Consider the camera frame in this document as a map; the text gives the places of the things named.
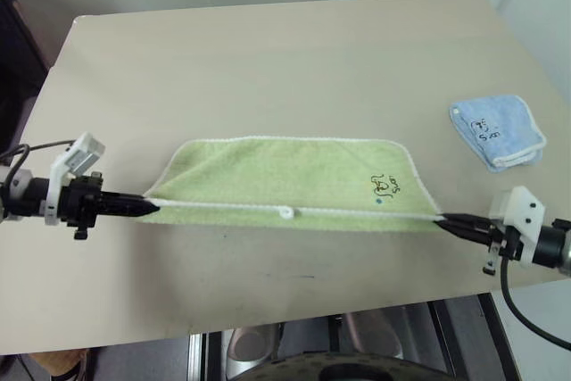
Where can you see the folded blue towel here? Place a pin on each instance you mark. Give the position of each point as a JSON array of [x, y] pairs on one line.
[[499, 131]]

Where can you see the grey rounded shape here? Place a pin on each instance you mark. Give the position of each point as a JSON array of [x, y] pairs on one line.
[[254, 347], [377, 332]]

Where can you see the dark metal table frame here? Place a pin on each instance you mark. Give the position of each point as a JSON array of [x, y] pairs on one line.
[[464, 336]]

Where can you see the green towel with white trim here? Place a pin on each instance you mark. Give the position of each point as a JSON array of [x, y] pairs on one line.
[[267, 171]]

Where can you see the dark round dotted shape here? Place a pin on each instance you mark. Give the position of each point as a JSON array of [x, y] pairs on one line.
[[357, 367]]

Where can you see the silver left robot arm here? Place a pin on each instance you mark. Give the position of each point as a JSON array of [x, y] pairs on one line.
[[35, 197]]

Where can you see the brown and white shoe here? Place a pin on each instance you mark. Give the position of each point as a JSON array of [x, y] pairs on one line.
[[62, 363]]

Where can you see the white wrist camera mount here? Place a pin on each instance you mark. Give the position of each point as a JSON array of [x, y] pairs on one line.
[[522, 209], [58, 171]]

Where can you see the aluminium table frame post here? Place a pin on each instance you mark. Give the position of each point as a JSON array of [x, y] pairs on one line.
[[198, 356]]

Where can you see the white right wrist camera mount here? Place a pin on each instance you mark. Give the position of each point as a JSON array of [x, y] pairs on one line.
[[522, 209]]

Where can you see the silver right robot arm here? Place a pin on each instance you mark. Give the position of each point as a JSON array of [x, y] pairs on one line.
[[546, 245]]

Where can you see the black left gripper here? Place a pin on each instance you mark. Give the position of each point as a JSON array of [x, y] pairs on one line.
[[82, 202]]

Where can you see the dark cabinet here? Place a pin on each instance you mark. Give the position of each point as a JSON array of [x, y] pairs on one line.
[[18, 64]]

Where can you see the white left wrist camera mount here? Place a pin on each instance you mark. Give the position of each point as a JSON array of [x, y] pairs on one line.
[[58, 171]]

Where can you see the black upright bar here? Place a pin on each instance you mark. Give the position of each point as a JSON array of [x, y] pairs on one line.
[[339, 334]]

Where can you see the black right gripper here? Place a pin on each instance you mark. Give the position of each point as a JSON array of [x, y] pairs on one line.
[[502, 240]]

